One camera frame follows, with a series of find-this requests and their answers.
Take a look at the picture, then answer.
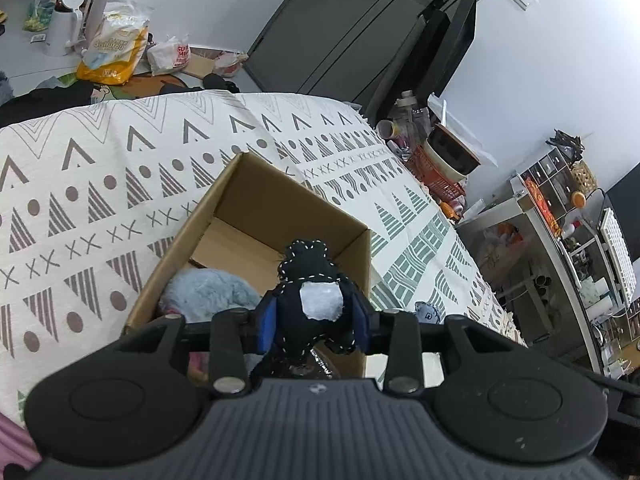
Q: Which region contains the black felt plush toy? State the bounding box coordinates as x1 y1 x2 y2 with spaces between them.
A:
260 240 356 378

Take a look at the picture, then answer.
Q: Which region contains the fluffy grey-blue plush ball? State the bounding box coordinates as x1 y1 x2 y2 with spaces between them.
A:
158 268 262 323

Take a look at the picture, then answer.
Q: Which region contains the grey felt elephant toy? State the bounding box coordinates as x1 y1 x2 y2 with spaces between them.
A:
414 301 442 325

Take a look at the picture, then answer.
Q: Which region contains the brown cardboard box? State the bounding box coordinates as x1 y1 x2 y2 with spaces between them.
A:
121 152 374 380

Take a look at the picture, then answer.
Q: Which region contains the red plastic basket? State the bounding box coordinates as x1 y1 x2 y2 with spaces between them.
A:
405 146 465 203

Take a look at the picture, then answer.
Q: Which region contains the white rice cooker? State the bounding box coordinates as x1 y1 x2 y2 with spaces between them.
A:
423 124 480 183

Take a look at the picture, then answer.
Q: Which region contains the white desk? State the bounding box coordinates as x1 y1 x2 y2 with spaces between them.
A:
458 196 634 379

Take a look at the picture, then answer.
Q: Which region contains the patterned geometric blanket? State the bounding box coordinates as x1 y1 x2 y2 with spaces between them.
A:
1 91 521 424

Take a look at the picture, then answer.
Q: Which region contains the grey drawer organizer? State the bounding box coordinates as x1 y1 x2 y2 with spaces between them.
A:
518 146 590 217

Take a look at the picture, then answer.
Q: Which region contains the white keyboard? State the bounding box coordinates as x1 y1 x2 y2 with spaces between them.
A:
599 207 637 306

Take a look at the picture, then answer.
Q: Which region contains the white red plastic bag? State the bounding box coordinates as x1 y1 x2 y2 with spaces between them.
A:
146 36 191 76

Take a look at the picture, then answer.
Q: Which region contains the black flat monitor panel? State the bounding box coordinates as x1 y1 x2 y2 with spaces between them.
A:
364 0 477 125

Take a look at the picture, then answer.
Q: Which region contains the yellow food bag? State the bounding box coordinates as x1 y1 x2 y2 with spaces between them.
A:
76 0 151 86

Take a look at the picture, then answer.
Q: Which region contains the white electric kettle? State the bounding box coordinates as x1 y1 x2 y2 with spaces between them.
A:
44 0 85 58

